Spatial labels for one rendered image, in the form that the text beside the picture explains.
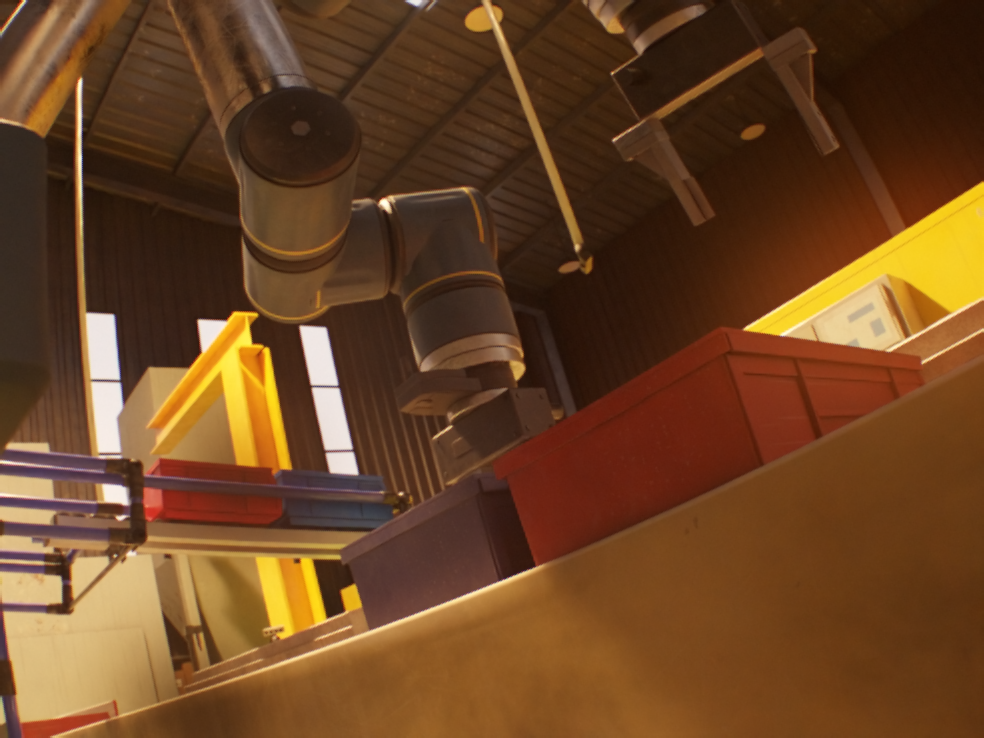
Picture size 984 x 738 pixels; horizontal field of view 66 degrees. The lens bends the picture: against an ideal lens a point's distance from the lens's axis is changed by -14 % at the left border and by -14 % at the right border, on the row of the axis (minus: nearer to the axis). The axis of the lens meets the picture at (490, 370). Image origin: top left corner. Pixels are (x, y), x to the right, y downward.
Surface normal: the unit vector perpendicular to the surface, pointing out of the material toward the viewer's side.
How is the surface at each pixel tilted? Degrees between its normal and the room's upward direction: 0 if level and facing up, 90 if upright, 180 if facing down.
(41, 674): 90
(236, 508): 92
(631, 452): 92
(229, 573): 112
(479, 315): 90
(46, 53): 105
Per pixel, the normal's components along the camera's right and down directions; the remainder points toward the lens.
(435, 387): 0.27, -0.40
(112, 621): 0.61, -0.43
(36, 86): 0.86, -0.07
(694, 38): -0.51, 0.30
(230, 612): 0.66, -0.05
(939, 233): -0.75, -0.03
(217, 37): -0.33, -0.11
